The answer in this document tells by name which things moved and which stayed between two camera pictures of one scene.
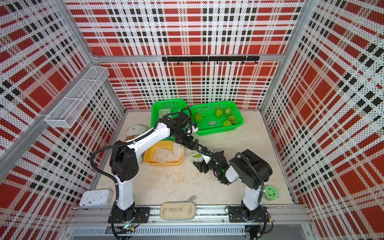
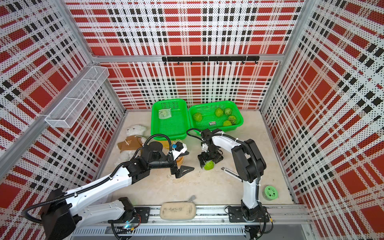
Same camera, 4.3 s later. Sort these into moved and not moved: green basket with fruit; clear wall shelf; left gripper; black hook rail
Moved: left gripper
Not moved: clear wall shelf; black hook rail; green basket with fruit
